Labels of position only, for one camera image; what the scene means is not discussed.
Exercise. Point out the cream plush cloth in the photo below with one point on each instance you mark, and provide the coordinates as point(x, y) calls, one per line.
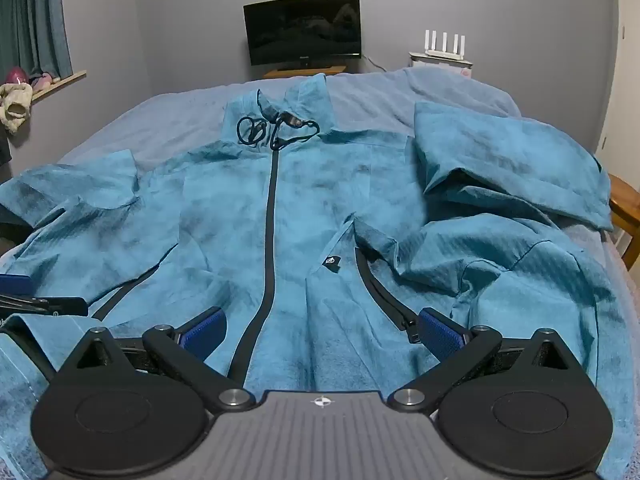
point(15, 102)

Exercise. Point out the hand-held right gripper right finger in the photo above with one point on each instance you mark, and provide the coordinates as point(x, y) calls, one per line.
point(440, 332)

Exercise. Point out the dark cloth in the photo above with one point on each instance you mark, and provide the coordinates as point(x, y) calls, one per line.
point(4, 147)

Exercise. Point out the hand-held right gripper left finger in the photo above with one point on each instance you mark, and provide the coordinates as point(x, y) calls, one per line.
point(204, 332)

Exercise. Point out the teal zip jacket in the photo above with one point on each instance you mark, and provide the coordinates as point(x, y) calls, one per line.
point(320, 200)

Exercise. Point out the white door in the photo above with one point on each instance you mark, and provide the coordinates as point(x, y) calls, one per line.
point(622, 85)

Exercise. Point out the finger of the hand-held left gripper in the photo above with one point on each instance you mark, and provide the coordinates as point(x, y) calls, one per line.
point(15, 284)
point(55, 306)

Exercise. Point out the pink egg-shaped toy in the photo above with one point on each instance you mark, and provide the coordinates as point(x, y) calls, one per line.
point(19, 76)

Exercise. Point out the wooden monitor stand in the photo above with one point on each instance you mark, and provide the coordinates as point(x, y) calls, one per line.
point(305, 71)

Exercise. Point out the black flat monitor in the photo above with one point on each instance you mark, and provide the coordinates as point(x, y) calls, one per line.
point(302, 30)

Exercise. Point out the teal curtain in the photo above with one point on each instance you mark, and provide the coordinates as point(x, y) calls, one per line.
point(32, 15)

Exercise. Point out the pink plush toy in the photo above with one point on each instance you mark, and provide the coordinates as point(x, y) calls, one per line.
point(44, 81)

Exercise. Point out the wooden windowsill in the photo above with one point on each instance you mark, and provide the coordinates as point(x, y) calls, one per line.
point(60, 84)

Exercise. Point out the round wooden stool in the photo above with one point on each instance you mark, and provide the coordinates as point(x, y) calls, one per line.
point(625, 200)

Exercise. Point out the blue fleece blanket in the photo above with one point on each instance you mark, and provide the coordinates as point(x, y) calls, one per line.
point(165, 115)

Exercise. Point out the white antenna router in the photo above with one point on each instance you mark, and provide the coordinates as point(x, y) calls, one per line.
point(445, 44)

